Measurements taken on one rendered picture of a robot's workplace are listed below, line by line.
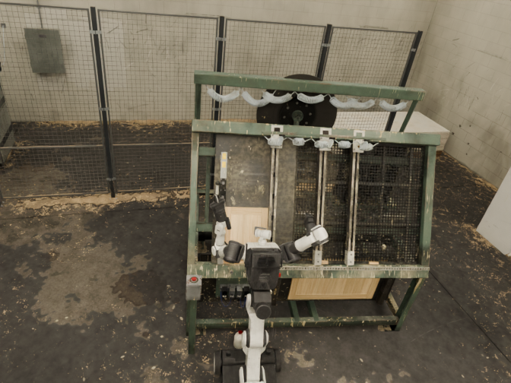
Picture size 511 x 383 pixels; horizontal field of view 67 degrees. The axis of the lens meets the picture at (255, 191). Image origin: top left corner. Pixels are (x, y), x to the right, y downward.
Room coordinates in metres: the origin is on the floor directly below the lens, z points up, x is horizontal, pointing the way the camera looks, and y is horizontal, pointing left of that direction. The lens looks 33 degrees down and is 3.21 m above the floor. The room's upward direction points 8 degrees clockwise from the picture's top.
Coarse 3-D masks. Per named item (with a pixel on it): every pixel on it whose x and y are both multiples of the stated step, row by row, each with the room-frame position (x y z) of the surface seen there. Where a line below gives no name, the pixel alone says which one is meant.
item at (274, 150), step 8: (272, 128) 2.97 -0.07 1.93; (272, 136) 2.94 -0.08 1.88; (280, 136) 2.95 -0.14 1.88; (280, 144) 2.83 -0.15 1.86; (272, 152) 2.90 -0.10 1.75; (272, 160) 2.87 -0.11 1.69; (272, 168) 2.84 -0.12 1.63; (272, 176) 2.80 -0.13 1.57; (272, 184) 2.77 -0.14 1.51; (272, 192) 2.77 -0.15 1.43; (272, 200) 2.73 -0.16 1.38; (272, 208) 2.70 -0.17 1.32; (272, 216) 2.64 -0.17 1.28; (272, 224) 2.62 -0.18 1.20; (272, 232) 2.58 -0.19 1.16; (272, 240) 2.53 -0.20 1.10
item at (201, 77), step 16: (208, 80) 3.34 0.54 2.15; (224, 80) 3.37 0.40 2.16; (240, 80) 3.39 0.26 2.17; (256, 80) 3.42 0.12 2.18; (272, 80) 3.45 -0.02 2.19; (288, 80) 3.48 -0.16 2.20; (304, 80) 3.55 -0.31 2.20; (368, 96) 3.62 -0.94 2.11; (384, 96) 3.65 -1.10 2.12; (400, 96) 3.68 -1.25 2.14; (416, 96) 3.70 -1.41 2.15; (400, 128) 3.81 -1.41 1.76
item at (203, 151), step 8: (200, 152) 2.87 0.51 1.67; (208, 152) 2.89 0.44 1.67; (304, 152) 3.06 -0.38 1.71; (208, 160) 2.87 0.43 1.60; (304, 160) 3.03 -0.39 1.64; (312, 160) 3.04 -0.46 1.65; (360, 160) 3.12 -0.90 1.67; (368, 160) 3.15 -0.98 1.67; (376, 160) 3.16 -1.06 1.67; (416, 160) 3.23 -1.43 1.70; (208, 168) 2.83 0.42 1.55; (208, 176) 2.80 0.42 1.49; (208, 184) 2.77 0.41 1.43; (208, 192) 2.73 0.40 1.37; (208, 200) 2.70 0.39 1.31; (208, 208) 2.66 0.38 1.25; (200, 224) 2.57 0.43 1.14; (208, 224) 2.58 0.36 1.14; (296, 224) 2.75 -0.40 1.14; (328, 232) 2.75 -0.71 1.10; (336, 232) 2.77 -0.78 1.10; (344, 232) 2.78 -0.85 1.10
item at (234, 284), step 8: (224, 280) 2.31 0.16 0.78; (232, 280) 2.32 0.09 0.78; (240, 280) 2.33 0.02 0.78; (216, 288) 2.30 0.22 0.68; (224, 288) 2.24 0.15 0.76; (232, 288) 2.25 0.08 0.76; (240, 288) 2.26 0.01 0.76; (248, 288) 2.27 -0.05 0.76; (216, 296) 2.30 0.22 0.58; (224, 296) 2.18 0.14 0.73; (232, 296) 2.19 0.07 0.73; (240, 296) 2.23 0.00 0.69; (240, 304) 2.23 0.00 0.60
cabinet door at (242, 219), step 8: (232, 208) 2.64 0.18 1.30; (240, 208) 2.66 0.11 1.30; (248, 208) 2.67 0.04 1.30; (256, 208) 2.68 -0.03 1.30; (264, 208) 2.70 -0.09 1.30; (232, 216) 2.61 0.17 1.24; (240, 216) 2.63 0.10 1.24; (248, 216) 2.64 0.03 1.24; (256, 216) 2.65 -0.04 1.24; (264, 216) 2.67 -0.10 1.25; (232, 224) 2.58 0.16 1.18; (240, 224) 2.59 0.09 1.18; (248, 224) 2.60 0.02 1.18; (256, 224) 2.62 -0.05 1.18; (264, 224) 2.63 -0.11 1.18; (232, 232) 2.55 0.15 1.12; (240, 232) 2.56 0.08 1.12; (248, 232) 2.57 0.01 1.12; (224, 240) 2.50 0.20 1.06; (240, 240) 2.52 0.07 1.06; (248, 240) 2.54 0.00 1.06; (256, 240) 2.55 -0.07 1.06
